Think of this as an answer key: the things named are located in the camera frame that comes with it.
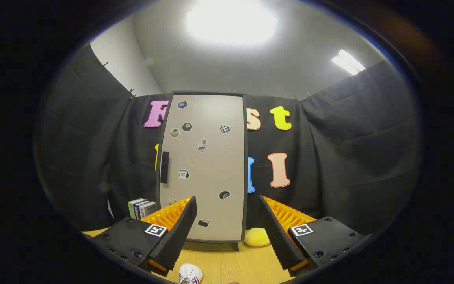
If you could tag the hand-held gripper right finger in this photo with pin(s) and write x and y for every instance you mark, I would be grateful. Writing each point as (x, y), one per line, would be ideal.
(276, 236)

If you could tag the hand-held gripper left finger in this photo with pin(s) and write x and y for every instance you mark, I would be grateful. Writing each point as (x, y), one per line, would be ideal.
(179, 236)

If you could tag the white shoe with striped side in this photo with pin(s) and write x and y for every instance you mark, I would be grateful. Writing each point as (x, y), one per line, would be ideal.
(189, 273)

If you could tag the dark grey shoe cabinet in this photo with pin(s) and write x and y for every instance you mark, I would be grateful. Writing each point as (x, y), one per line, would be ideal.
(245, 177)

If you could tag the beige shoe cabinet door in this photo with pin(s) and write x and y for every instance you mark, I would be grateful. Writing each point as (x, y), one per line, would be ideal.
(211, 157)

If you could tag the yellow plush toy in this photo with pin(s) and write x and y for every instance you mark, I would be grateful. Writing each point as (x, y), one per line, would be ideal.
(255, 237)

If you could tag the green and white book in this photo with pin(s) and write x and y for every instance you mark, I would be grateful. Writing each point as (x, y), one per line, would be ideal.
(132, 207)

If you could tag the black backdrop cloth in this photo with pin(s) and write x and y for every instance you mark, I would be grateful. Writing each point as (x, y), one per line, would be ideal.
(329, 157)

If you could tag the ceiling strip light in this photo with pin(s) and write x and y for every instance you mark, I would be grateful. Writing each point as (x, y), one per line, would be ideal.
(348, 62)

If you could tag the large ceiling light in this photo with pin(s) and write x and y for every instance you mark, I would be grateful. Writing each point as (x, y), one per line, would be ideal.
(231, 19)

